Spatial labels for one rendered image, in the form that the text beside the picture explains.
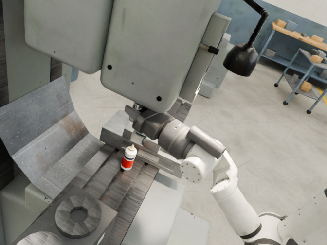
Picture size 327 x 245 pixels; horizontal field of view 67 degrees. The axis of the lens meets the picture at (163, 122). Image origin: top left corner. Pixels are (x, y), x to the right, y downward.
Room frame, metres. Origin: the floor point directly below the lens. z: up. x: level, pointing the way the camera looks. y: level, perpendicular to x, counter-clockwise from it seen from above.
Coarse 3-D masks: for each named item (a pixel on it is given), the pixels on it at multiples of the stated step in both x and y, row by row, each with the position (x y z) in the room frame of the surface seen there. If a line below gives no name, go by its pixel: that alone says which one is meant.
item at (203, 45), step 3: (201, 45) 0.54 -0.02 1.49; (204, 45) 0.54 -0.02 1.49; (207, 45) 0.55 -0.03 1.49; (204, 48) 0.54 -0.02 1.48; (207, 48) 0.54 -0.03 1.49; (210, 48) 0.54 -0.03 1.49; (213, 48) 0.54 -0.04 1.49; (216, 48) 0.54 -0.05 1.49; (210, 51) 0.54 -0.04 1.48; (213, 51) 0.54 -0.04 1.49; (216, 51) 0.54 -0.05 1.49; (216, 54) 0.54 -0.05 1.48
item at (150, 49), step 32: (128, 0) 0.49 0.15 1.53; (160, 0) 0.49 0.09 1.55; (192, 0) 0.48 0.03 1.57; (128, 32) 0.49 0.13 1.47; (160, 32) 0.49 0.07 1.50; (192, 32) 0.48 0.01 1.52; (128, 64) 0.49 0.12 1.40; (160, 64) 0.48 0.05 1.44; (128, 96) 0.49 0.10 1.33; (160, 96) 0.48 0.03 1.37
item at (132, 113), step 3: (126, 105) 0.57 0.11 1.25; (126, 108) 0.57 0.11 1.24; (129, 108) 0.56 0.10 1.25; (132, 108) 0.57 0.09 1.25; (126, 111) 0.57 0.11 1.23; (129, 111) 0.56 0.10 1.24; (132, 111) 0.56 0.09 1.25; (135, 111) 0.56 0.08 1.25; (138, 111) 0.56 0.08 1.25; (129, 114) 0.56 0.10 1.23; (132, 114) 0.56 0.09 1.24; (135, 114) 0.55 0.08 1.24; (138, 114) 0.55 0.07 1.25; (132, 117) 0.56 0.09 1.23; (135, 117) 0.55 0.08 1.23
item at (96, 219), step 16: (80, 192) 0.33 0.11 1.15; (64, 208) 0.27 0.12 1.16; (80, 208) 0.29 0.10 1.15; (96, 208) 0.30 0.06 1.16; (32, 224) 0.23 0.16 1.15; (48, 224) 0.24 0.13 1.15; (64, 224) 0.24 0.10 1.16; (80, 224) 0.26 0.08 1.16; (96, 224) 0.27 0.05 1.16; (112, 224) 0.31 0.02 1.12; (16, 240) 0.19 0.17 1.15; (32, 240) 0.20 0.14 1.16; (48, 240) 0.21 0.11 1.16; (64, 240) 0.22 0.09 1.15; (80, 240) 0.23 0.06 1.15; (96, 240) 0.25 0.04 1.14
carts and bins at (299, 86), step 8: (312, 56) 4.43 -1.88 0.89; (320, 56) 4.54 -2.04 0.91; (312, 64) 4.27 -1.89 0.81; (320, 64) 4.38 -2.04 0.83; (72, 72) 2.41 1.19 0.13; (312, 72) 5.04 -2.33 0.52; (72, 80) 2.43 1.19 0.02; (288, 80) 4.69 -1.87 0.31; (296, 80) 4.89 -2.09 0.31; (296, 88) 4.25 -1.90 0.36; (304, 88) 4.47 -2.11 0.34; (312, 96) 4.33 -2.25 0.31; (320, 96) 4.29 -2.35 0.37
